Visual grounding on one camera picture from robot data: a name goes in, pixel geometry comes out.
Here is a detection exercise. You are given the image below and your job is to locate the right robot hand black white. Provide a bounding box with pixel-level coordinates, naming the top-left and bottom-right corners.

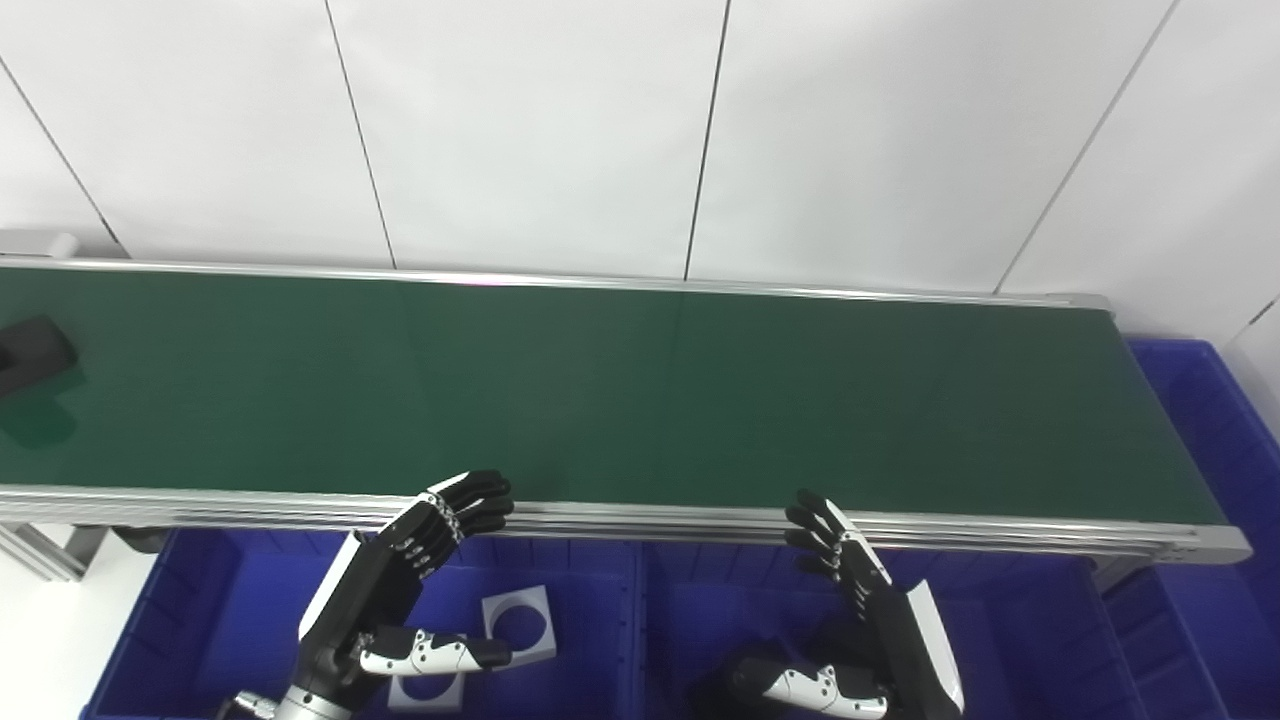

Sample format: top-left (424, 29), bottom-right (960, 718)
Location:
top-left (728, 489), bottom-right (966, 720)

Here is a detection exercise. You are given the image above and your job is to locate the blue bin with white plates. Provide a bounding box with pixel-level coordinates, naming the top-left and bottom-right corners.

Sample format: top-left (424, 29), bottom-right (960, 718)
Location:
top-left (80, 528), bottom-right (641, 720)

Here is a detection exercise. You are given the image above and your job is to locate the aluminium conveyor leg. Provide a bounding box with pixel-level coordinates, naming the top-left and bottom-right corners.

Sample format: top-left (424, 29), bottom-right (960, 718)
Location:
top-left (1090, 558), bottom-right (1151, 593)
top-left (0, 522), bottom-right (106, 583)

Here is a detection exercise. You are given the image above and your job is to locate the empty blue bin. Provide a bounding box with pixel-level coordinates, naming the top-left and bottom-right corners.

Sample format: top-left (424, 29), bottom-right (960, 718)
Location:
top-left (1100, 338), bottom-right (1280, 720)

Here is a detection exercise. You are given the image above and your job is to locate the grey conveyor end box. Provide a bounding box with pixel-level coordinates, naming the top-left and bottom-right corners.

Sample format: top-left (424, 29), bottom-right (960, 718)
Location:
top-left (0, 229), bottom-right (79, 261)

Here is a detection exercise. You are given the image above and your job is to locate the black part lying in bin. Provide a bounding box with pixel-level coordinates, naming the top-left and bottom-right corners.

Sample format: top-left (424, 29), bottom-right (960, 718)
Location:
top-left (688, 675), bottom-right (746, 720)

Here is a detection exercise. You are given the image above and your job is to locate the black block with cylinder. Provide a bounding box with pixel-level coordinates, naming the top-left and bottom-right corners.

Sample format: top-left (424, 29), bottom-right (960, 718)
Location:
top-left (0, 315), bottom-right (79, 399)

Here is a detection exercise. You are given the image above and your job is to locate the blue bin with black parts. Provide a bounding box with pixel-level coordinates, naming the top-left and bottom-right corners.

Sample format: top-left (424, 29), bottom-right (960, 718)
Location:
top-left (635, 540), bottom-right (1151, 720)

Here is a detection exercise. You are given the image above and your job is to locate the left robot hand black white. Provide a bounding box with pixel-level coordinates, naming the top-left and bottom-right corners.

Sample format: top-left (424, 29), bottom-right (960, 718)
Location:
top-left (297, 470), bottom-right (514, 701)

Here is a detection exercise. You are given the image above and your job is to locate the white square plate with hole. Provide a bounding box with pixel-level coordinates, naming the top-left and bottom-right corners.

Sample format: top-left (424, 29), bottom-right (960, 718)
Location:
top-left (388, 672), bottom-right (466, 713)
top-left (482, 585), bottom-right (558, 666)

